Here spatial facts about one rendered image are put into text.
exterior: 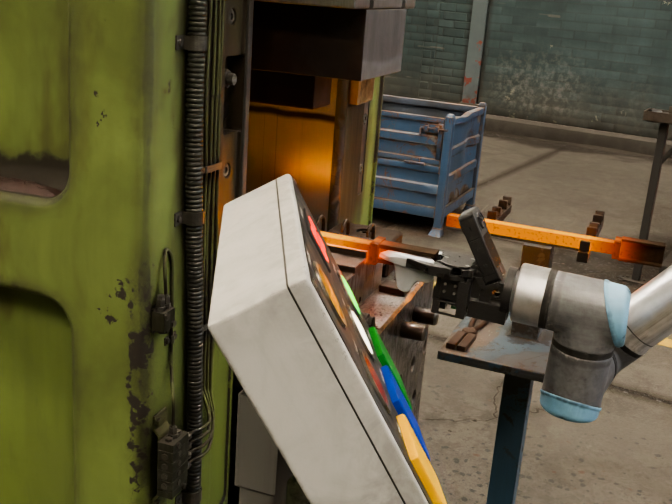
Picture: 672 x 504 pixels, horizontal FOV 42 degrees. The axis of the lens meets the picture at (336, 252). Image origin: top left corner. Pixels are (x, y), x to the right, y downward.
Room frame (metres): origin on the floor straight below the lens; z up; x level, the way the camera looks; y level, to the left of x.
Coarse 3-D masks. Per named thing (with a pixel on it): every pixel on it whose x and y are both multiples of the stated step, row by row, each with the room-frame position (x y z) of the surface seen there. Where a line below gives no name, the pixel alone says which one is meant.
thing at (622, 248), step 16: (448, 224) 1.75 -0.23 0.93; (496, 224) 1.72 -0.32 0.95; (512, 224) 1.72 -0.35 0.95; (544, 240) 1.68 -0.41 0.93; (560, 240) 1.67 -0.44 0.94; (576, 240) 1.66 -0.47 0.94; (592, 240) 1.65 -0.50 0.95; (608, 240) 1.66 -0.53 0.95; (624, 240) 1.63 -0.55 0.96; (640, 240) 1.64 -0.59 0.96; (624, 256) 1.64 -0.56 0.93; (640, 256) 1.63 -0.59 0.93; (656, 256) 1.62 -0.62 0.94
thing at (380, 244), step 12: (336, 240) 1.33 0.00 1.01; (348, 240) 1.32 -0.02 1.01; (360, 240) 1.33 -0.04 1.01; (372, 240) 1.34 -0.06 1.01; (384, 240) 1.33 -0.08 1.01; (372, 252) 1.30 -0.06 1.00; (408, 252) 1.29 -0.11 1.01; (420, 252) 1.28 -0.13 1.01; (432, 252) 1.29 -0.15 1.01; (372, 264) 1.30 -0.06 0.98
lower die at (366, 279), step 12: (336, 252) 1.31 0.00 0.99; (348, 252) 1.31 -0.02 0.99; (360, 252) 1.30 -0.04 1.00; (348, 264) 1.26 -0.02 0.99; (360, 264) 1.27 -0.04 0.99; (348, 276) 1.23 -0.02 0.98; (360, 276) 1.28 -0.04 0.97; (372, 276) 1.34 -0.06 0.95; (360, 288) 1.28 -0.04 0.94; (372, 288) 1.35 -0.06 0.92
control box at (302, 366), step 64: (256, 192) 0.89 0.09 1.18; (256, 256) 0.67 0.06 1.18; (320, 256) 0.75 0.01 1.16; (256, 320) 0.57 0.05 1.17; (320, 320) 0.58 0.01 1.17; (256, 384) 0.57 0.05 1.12; (320, 384) 0.58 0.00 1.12; (384, 384) 0.73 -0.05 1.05; (320, 448) 0.58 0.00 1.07; (384, 448) 0.58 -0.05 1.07
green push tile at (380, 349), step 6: (372, 330) 0.88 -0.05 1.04; (372, 336) 0.86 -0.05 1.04; (378, 336) 0.87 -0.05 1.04; (378, 342) 0.84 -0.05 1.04; (378, 348) 0.83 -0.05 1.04; (384, 348) 0.86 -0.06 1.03; (378, 354) 0.82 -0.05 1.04; (384, 354) 0.82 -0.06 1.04; (384, 360) 0.82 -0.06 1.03; (390, 360) 0.86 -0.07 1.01; (390, 366) 0.82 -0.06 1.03; (396, 372) 0.86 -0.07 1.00; (396, 378) 0.82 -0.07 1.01; (402, 384) 0.86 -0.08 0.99; (402, 390) 0.82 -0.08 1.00; (408, 402) 0.82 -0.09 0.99
